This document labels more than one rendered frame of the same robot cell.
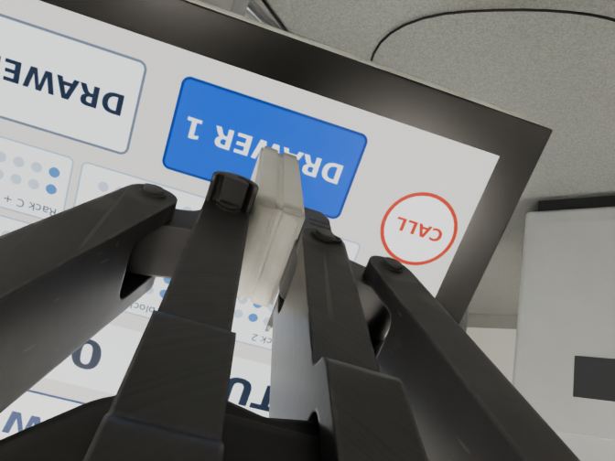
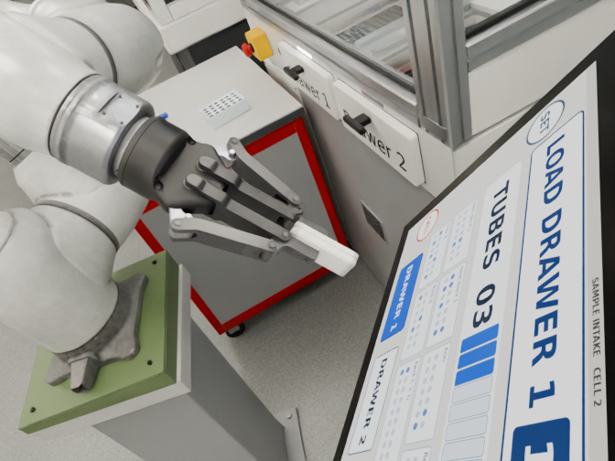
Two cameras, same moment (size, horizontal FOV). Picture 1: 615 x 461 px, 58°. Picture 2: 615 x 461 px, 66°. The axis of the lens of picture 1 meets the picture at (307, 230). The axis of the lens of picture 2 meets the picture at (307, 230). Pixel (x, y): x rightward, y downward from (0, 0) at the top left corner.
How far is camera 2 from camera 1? 0.52 m
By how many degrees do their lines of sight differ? 95
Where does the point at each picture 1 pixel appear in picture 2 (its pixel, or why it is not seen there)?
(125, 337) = (473, 283)
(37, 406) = (528, 295)
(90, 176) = (404, 355)
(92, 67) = (373, 378)
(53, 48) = (367, 397)
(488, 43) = not seen: outside the picture
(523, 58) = not seen: outside the picture
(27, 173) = (401, 384)
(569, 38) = not seen: outside the picture
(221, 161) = (404, 307)
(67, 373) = (499, 295)
